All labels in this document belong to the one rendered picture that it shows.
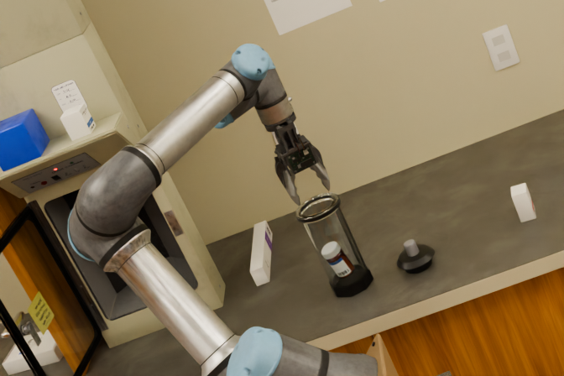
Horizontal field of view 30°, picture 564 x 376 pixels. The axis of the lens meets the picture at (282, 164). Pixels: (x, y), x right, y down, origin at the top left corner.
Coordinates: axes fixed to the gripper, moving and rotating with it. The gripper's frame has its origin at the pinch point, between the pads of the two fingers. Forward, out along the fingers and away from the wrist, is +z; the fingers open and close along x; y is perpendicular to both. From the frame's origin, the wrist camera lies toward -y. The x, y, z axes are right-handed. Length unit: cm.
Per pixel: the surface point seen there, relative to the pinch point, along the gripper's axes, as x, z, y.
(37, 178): -55, -26, -20
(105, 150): -37.6, -25.7, -15.7
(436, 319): 11.9, 33.4, 17.9
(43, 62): -41, -49, -24
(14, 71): -48, -49, -26
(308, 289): -9.5, 26.0, -8.6
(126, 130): -31.3, -27.5, -16.6
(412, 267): 12.9, 23.4, 9.9
